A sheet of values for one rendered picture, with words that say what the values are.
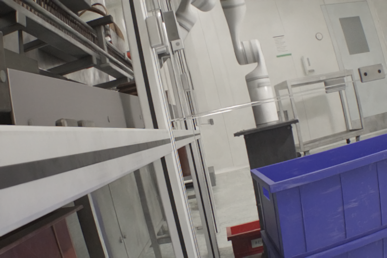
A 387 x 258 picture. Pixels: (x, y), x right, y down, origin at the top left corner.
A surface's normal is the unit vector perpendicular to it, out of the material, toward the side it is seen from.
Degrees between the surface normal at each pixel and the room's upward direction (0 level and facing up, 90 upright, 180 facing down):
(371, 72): 90
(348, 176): 90
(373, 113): 90
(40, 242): 90
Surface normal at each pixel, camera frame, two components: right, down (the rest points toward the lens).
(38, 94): 0.98, -0.21
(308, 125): -0.07, 0.00
